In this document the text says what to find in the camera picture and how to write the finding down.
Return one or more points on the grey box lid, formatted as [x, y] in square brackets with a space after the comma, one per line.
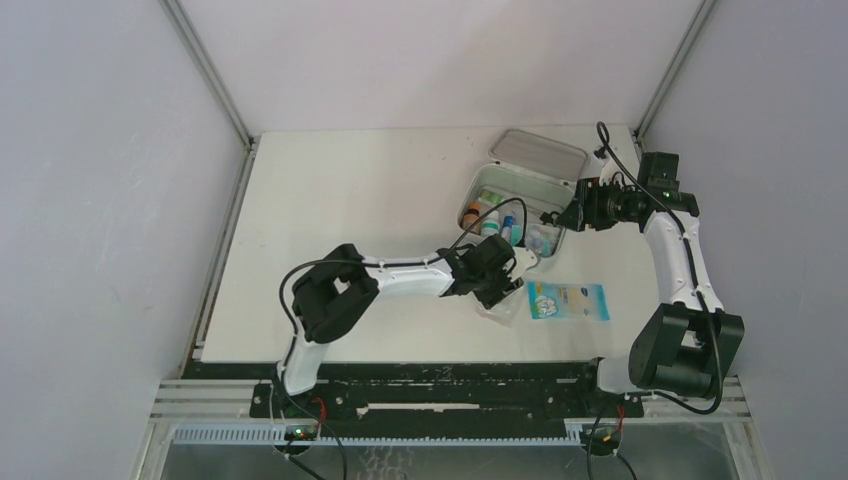
[549, 158]

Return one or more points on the circuit board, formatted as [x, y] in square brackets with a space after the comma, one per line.
[301, 433]
[603, 433]

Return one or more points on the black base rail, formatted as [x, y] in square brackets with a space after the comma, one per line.
[436, 401]

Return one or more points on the right circuit board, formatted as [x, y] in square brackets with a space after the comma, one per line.
[603, 433]

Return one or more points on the teal bagged bandage pack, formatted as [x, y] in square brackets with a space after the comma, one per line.
[543, 240]

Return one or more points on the grey plastic medicine box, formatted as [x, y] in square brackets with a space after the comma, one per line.
[527, 195]

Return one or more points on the brown bottle orange cap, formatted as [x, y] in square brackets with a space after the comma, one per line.
[470, 216]

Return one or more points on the black handled medical scissors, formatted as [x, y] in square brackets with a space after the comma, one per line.
[550, 218]

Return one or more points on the left circuit board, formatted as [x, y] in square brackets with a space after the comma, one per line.
[301, 433]

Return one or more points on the clear plastic swab pack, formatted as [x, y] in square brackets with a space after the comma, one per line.
[507, 311]

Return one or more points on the white bottle green label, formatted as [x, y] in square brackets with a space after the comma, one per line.
[490, 224]

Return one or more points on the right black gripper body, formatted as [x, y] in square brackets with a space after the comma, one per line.
[610, 204]

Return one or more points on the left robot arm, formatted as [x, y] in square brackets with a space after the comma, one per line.
[324, 299]

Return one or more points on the blue cotton ball pack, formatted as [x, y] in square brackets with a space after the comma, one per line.
[567, 301]

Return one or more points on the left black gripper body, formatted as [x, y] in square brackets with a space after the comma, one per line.
[492, 287]

